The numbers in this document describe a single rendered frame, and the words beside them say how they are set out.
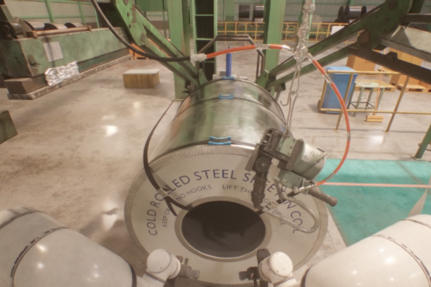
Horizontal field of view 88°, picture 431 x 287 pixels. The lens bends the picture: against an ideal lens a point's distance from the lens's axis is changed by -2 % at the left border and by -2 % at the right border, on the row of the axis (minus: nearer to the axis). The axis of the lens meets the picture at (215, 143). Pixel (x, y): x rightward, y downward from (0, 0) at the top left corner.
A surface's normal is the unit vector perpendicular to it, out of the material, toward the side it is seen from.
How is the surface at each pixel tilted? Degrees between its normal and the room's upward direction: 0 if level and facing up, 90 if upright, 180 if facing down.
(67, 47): 90
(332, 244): 0
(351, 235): 0
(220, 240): 3
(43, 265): 26
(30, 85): 90
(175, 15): 90
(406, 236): 15
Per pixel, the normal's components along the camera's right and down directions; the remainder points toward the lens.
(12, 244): -0.20, -0.58
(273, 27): -0.07, 0.49
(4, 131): 1.00, 0.07
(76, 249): 0.41, -0.85
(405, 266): 0.07, -0.67
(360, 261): -0.49, -0.78
